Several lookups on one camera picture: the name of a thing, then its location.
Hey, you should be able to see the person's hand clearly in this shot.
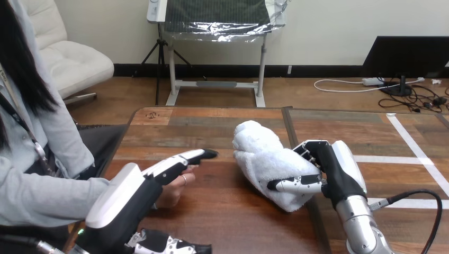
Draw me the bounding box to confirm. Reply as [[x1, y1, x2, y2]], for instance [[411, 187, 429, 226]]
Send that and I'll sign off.
[[154, 165, 199, 210]]

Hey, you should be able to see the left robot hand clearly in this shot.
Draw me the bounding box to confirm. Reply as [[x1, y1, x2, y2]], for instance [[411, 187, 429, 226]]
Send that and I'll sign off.
[[74, 148, 219, 254]]

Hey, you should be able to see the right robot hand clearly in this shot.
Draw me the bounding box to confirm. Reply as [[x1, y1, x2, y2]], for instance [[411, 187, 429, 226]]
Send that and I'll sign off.
[[267, 139, 369, 211]]

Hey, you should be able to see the white towel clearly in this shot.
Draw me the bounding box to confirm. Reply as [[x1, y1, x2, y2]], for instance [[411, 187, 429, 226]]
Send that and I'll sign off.
[[232, 120, 322, 213]]

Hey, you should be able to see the person's forearm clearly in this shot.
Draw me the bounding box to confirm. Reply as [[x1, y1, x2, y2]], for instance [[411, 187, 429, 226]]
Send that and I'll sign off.
[[0, 156, 112, 228]]

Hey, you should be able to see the person's body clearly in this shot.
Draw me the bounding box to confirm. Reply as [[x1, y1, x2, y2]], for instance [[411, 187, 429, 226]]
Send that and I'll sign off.
[[0, 0, 128, 254]]

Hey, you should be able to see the white power strip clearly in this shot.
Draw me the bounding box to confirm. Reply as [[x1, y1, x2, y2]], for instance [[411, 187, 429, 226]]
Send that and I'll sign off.
[[361, 77, 385, 87]]

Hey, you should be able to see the white desk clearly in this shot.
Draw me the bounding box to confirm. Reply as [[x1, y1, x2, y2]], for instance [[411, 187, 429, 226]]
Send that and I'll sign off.
[[146, 0, 287, 108]]

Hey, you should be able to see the dark screen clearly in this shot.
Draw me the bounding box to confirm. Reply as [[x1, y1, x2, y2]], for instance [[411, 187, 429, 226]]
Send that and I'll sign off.
[[361, 35, 449, 97]]

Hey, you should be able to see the black tripod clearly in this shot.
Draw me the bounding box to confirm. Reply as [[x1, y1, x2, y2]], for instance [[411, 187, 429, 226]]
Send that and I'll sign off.
[[132, 22, 208, 106]]

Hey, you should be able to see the white cushioned chair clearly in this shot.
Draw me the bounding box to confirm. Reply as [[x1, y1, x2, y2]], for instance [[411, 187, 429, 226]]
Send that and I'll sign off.
[[20, 0, 115, 106]]

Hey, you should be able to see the foil sheet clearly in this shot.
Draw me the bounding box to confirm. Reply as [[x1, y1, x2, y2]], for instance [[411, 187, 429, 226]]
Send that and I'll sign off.
[[161, 0, 291, 44]]

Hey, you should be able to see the black cable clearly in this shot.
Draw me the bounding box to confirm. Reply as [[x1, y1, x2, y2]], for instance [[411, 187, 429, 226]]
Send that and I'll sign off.
[[0, 234, 66, 254], [368, 188, 443, 254]]

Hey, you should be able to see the tangle of cables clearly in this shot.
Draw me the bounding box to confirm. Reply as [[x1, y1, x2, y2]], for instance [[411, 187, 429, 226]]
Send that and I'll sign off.
[[313, 76, 449, 114]]

